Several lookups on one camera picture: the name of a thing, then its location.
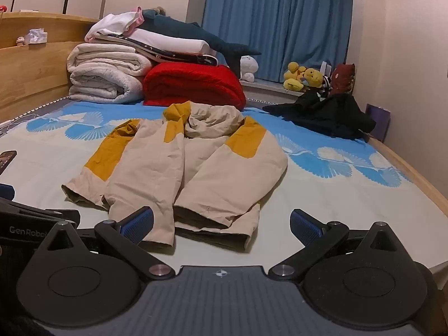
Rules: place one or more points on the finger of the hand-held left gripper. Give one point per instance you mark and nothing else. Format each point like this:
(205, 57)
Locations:
(5, 191)

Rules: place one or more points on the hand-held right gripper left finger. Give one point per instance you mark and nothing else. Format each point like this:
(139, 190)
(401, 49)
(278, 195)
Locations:
(136, 225)

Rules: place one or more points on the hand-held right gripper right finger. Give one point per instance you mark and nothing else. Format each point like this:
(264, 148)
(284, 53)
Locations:
(306, 229)

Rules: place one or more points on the beige and yellow jacket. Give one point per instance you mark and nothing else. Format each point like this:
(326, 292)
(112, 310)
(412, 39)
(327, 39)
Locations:
(157, 168)

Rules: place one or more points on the black clothes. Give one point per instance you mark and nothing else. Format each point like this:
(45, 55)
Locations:
(325, 113)

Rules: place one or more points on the pink and white folded clothes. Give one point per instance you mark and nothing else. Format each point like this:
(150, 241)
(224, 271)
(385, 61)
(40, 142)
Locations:
(112, 24)

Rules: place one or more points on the dark smartphone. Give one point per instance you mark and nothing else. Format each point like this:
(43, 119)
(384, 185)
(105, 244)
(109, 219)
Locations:
(6, 161)

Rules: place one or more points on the blue and white printed bedsheet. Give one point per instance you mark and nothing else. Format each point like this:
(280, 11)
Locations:
(332, 189)

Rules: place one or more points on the wooden headboard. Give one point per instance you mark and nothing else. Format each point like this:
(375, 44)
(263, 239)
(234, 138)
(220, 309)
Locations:
(31, 73)

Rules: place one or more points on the grey window ledge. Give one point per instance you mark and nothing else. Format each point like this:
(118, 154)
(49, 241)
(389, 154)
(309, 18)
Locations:
(273, 92)

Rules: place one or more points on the striped plush toy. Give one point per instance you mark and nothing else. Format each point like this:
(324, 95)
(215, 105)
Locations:
(326, 83)

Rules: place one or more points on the red folded blanket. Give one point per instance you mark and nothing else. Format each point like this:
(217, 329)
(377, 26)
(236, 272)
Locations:
(192, 84)

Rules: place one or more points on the yellow plush toy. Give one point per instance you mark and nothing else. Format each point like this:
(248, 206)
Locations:
(294, 75)
(313, 77)

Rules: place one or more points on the white folded fleece blanket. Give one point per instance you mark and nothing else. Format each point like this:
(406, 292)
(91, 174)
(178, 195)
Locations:
(101, 70)

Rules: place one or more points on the brown cushion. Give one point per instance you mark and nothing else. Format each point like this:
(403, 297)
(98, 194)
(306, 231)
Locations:
(343, 77)

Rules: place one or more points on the tissue pack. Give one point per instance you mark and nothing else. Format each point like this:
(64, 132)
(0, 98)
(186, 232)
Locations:
(35, 36)

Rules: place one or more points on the small white fan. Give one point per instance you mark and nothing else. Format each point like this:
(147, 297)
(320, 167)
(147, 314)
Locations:
(325, 67)

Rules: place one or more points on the white plush toy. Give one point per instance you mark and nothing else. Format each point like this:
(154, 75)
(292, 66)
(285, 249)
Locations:
(249, 64)

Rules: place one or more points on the navy patterned folded quilt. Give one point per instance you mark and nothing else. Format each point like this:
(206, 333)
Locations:
(208, 59)

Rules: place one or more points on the white pillow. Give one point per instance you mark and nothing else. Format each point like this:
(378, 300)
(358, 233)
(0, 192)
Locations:
(168, 40)

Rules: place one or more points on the blue shark plush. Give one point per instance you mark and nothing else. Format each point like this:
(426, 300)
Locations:
(182, 29)

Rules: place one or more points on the blue curtain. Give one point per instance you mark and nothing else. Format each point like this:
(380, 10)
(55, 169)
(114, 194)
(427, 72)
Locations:
(280, 24)

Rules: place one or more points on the brown teddy plush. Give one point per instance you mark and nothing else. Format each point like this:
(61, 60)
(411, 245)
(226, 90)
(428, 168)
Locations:
(160, 10)

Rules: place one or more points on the wooden bed side rail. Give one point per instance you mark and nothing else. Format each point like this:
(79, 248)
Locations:
(413, 175)

